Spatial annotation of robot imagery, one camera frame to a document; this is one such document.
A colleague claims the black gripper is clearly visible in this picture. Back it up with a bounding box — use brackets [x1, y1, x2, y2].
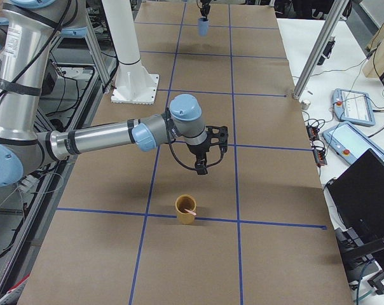
[187, 143, 210, 175]

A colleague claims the blue plastic cup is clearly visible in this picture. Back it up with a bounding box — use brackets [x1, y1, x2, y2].
[198, 17, 209, 36]

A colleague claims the pink chopstick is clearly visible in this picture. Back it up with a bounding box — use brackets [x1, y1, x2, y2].
[184, 208, 197, 216]

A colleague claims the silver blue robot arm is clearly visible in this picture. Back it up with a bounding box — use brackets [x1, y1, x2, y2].
[0, 1, 211, 187]

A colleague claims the tan bamboo cup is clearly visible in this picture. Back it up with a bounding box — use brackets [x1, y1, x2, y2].
[175, 194, 196, 224]

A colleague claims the brown paper table mat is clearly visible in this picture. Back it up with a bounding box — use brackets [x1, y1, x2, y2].
[19, 2, 352, 304]

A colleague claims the far orange terminal block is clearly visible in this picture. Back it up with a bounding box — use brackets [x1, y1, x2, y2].
[306, 126, 320, 141]

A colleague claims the orange terminal block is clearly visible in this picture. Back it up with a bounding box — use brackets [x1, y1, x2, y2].
[306, 126, 320, 141]
[313, 149, 327, 168]

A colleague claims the near orange terminal block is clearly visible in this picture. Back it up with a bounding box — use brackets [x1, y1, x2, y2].
[313, 149, 327, 168]

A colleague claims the small silver metal cylinder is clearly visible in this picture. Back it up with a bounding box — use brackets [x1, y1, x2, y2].
[300, 99, 311, 111]

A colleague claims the near blue teach pendant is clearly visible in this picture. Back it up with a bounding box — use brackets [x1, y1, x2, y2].
[322, 121, 384, 165]

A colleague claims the blue teach pendant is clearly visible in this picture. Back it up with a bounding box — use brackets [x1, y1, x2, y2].
[322, 121, 384, 165]
[332, 88, 376, 126]

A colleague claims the far blue teach pendant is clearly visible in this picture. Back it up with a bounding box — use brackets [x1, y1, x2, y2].
[332, 88, 376, 126]

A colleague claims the black monitor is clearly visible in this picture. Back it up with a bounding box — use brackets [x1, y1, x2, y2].
[327, 149, 384, 253]

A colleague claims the wooden board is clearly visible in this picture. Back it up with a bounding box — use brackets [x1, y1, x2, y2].
[363, 23, 384, 78]

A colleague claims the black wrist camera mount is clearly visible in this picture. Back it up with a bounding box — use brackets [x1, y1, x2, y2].
[206, 125, 228, 157]

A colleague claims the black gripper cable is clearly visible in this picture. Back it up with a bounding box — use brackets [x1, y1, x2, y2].
[165, 107, 225, 170]

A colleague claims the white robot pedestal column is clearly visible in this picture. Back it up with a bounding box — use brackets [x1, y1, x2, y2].
[102, 0, 160, 104]

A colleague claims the aluminium frame post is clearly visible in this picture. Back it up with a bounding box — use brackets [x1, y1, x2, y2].
[292, 0, 349, 100]

